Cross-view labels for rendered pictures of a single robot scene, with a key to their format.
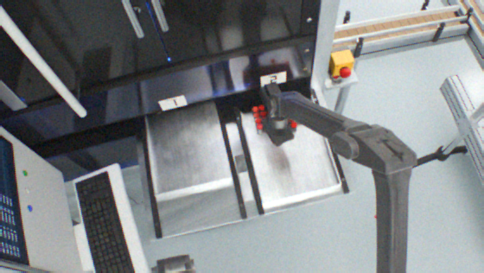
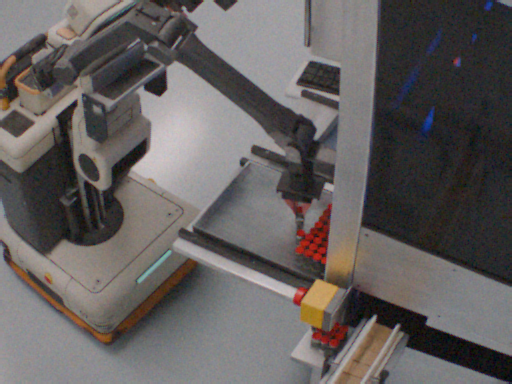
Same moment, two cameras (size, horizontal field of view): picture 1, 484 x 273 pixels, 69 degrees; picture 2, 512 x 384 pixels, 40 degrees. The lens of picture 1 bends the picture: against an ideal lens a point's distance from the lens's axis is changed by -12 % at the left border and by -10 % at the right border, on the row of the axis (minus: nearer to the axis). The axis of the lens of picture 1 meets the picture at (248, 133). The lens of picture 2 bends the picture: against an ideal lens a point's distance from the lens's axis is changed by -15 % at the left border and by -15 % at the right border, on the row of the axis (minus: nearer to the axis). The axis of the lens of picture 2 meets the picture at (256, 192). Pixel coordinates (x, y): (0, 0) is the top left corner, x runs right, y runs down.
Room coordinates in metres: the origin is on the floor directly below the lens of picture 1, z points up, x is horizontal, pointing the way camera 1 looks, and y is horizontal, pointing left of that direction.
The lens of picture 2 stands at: (1.23, -1.25, 2.31)
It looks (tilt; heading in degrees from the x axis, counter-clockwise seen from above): 45 degrees down; 125
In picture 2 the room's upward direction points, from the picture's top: straight up
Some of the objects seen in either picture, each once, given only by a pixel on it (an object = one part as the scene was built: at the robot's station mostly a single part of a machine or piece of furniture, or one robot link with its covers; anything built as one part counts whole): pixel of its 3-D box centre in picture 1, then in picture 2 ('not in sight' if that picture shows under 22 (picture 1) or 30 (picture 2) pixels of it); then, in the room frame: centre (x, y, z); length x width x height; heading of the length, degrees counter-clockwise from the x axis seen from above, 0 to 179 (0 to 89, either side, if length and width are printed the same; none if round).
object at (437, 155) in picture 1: (440, 156); not in sight; (0.64, -1.07, 0.07); 0.50 x 0.08 x 0.14; 95
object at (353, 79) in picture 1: (335, 70); (330, 348); (0.80, -0.37, 0.87); 0.14 x 0.13 x 0.02; 5
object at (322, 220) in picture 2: (282, 123); (315, 234); (0.59, -0.12, 0.90); 0.18 x 0.02 x 0.05; 94
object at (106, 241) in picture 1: (102, 225); (361, 86); (0.35, 0.57, 0.82); 0.40 x 0.14 x 0.02; 13
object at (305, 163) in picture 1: (289, 148); (283, 222); (0.51, -0.13, 0.90); 0.34 x 0.26 x 0.04; 5
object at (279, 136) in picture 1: (277, 125); (301, 177); (0.53, -0.09, 1.03); 0.10 x 0.07 x 0.07; 19
